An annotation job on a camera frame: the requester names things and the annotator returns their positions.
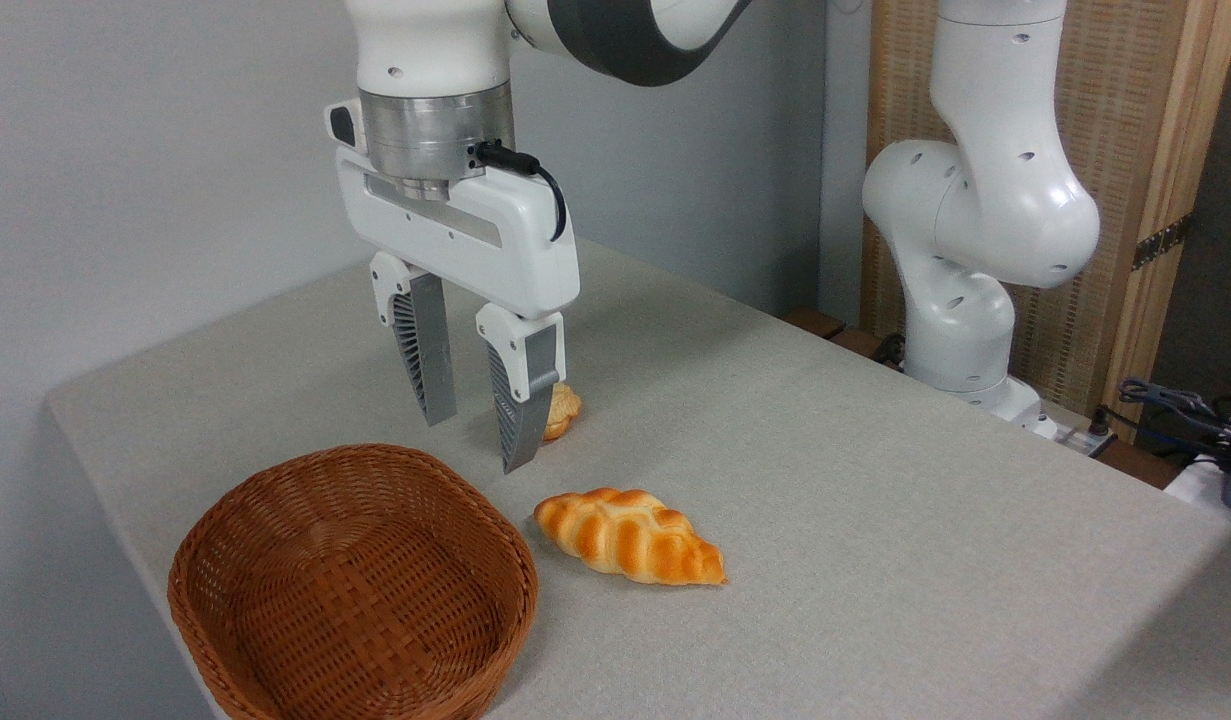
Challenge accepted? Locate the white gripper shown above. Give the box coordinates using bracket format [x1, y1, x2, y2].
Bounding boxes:
[325, 100, 582, 474]

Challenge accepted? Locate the metal screen hinge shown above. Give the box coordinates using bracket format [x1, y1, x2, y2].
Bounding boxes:
[1132, 213, 1194, 272]

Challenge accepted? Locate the dark cable bundle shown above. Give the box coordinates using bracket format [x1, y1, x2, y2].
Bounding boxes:
[1118, 377, 1231, 471]

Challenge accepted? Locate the brown wicker basket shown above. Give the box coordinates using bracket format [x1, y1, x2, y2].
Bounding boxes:
[167, 444, 539, 720]

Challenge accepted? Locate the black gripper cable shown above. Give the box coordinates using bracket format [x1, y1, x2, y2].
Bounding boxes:
[473, 140, 568, 244]

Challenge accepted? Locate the woven wooden folding screen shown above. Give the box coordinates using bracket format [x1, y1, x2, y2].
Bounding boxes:
[863, 0, 1231, 441]

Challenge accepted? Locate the white box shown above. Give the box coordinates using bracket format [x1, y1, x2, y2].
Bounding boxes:
[1163, 455, 1231, 526]

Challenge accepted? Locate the braided golden bread loaf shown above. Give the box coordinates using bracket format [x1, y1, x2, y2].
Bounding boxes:
[533, 487, 728, 587]

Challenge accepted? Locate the round orange bread roll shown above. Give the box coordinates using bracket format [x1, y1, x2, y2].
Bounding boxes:
[540, 382, 583, 442]

